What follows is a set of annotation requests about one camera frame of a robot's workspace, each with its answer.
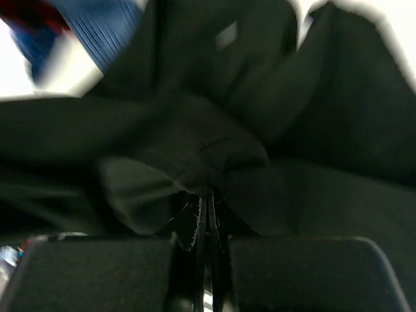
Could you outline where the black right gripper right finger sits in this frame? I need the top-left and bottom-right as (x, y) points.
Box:
(207, 195), (411, 311)

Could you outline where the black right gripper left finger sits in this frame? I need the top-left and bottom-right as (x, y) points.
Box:
(1, 198), (205, 311)

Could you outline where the blue checked shirt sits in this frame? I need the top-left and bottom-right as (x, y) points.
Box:
(10, 1), (144, 85)

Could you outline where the red black plaid shirt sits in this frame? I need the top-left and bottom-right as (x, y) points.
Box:
(1, 0), (70, 34)

